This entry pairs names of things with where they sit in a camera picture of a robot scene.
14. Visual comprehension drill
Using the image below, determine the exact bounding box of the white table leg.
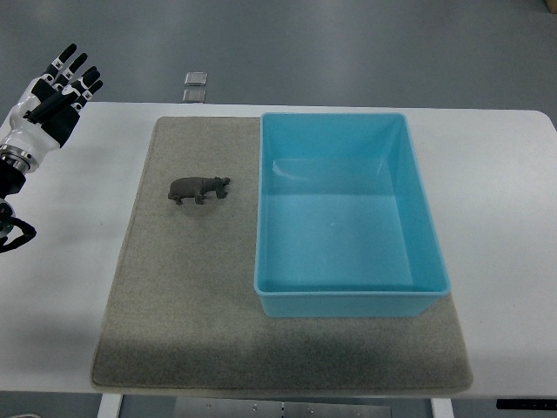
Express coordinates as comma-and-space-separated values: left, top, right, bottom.
431, 398, 455, 418
97, 394, 124, 418

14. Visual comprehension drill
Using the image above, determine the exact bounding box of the grey felt mat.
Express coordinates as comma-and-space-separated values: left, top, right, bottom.
91, 117, 473, 396

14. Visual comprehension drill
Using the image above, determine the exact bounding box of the metal table crossbar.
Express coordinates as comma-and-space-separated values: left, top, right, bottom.
173, 397, 392, 418

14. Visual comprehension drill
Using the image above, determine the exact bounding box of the brown toy hippo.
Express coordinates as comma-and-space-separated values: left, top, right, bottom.
167, 177, 231, 206

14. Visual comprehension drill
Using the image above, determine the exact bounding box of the white right table leg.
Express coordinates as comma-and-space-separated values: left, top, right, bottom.
431, 398, 455, 418

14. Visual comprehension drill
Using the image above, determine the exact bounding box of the cardboard box corner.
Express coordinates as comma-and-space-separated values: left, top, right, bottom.
545, 0, 557, 10

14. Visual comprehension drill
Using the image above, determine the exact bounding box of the metal floor plate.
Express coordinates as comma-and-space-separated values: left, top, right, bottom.
184, 71, 208, 86
182, 89, 206, 104

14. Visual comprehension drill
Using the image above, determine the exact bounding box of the blue plastic box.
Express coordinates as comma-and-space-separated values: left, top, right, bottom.
254, 113, 451, 318

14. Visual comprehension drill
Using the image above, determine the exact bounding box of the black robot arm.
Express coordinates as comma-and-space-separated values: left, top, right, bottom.
1, 159, 37, 253

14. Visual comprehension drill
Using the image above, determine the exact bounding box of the white left table leg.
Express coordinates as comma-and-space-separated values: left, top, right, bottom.
97, 394, 124, 418

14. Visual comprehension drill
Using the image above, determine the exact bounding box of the black table control panel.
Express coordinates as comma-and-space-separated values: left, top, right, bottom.
496, 399, 557, 411

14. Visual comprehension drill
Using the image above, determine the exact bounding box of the upper metal floor plate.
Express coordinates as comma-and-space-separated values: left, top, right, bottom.
184, 71, 208, 86

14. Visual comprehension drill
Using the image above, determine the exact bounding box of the lower metal floor plate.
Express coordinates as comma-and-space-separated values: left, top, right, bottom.
182, 89, 206, 104

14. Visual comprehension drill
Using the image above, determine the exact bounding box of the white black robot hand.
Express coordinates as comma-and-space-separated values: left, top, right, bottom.
1, 44, 103, 174

